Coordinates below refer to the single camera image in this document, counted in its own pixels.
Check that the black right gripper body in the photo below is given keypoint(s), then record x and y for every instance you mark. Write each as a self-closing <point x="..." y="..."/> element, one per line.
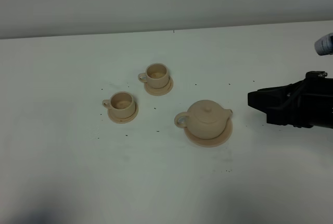
<point x="310" y="104"/>

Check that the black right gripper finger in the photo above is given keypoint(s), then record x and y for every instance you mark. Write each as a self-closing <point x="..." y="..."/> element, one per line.
<point x="258" y="99"/>
<point x="282" y="113"/>

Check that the beige ceramic teapot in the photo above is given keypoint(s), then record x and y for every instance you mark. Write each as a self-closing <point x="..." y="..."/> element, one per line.
<point x="205" y="119"/>

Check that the large beige teapot saucer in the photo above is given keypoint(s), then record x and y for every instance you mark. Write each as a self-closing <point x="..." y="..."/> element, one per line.
<point x="214" y="142"/>

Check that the far beige cup saucer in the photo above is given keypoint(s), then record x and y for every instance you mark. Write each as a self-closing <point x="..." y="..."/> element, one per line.
<point x="161" y="91"/>

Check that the beige cup saucer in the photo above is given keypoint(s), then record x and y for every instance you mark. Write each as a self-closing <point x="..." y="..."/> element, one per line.
<point x="123" y="115"/>
<point x="161" y="91"/>

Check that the far beige teacup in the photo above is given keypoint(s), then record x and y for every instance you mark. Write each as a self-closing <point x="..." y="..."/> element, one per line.
<point x="156" y="76"/>

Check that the beige teacup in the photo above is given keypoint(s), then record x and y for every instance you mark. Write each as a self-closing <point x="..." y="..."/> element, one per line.
<point x="156" y="76"/>
<point x="118" y="100"/>

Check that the near beige teacup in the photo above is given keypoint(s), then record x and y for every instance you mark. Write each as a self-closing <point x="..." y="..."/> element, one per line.
<point x="118" y="100"/>

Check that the near beige cup saucer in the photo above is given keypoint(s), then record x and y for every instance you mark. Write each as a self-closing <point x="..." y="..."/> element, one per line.
<point x="123" y="115"/>

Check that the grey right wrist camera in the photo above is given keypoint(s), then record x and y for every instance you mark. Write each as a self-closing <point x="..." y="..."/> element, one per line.
<point x="324" y="46"/>

